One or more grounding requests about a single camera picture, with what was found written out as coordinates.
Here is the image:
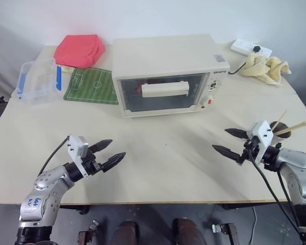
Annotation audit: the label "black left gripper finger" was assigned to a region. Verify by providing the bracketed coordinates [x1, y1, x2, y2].
[89, 139, 114, 155]
[100, 152, 127, 173]

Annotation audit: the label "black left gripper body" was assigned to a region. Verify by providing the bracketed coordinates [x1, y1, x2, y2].
[82, 152, 104, 177]

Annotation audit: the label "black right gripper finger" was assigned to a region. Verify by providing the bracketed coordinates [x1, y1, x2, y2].
[224, 128, 249, 140]
[212, 144, 244, 162]

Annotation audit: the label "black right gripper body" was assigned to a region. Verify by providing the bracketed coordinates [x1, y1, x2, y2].
[238, 137, 261, 166]

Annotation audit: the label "white knob with red mark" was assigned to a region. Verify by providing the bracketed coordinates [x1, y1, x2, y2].
[200, 94, 215, 111]

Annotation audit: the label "cream toaster oven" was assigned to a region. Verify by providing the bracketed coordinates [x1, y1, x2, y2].
[111, 33, 230, 119]

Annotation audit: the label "brown cup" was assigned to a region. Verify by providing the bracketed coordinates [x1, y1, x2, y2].
[269, 121, 294, 144]

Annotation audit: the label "wooden chopstick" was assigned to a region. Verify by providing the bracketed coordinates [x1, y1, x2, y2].
[274, 121, 306, 134]
[275, 122, 306, 135]
[271, 110, 288, 131]

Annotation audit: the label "green soccer field mat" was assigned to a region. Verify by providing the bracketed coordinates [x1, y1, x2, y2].
[63, 67, 119, 106]

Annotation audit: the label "black table caster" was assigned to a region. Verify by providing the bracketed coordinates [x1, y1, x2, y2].
[76, 219, 100, 245]
[211, 223, 237, 245]

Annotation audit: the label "yellow crumpled towel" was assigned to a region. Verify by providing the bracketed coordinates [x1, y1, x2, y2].
[238, 53, 293, 86]

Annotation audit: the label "dark brown rounded shape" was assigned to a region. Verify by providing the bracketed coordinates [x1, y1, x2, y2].
[171, 217, 203, 245]
[113, 220, 140, 245]

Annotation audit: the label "beige paper packet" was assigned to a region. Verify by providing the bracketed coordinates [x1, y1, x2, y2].
[57, 64, 75, 74]

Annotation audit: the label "white power strip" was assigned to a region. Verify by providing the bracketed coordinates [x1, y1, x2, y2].
[230, 38, 273, 58]

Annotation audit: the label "clear plastic box blue clips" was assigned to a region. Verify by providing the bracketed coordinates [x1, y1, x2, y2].
[15, 58, 63, 106]

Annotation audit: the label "red fabric pouch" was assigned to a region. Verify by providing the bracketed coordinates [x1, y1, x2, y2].
[54, 34, 107, 69]

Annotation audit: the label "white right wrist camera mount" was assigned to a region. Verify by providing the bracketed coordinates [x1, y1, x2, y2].
[245, 120, 275, 164]

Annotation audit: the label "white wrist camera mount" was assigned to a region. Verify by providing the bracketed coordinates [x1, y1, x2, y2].
[67, 134, 90, 179]
[245, 120, 275, 164]

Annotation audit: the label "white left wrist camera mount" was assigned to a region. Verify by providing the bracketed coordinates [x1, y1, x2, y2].
[67, 134, 90, 179]

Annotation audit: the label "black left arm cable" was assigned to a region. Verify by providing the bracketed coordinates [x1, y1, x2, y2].
[37, 136, 70, 177]

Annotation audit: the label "thin black cable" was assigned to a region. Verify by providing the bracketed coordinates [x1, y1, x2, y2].
[227, 59, 248, 76]

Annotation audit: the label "white floor cable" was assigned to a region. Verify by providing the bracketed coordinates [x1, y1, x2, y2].
[250, 206, 259, 244]

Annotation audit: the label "white door handle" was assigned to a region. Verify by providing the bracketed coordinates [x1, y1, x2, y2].
[141, 81, 190, 99]

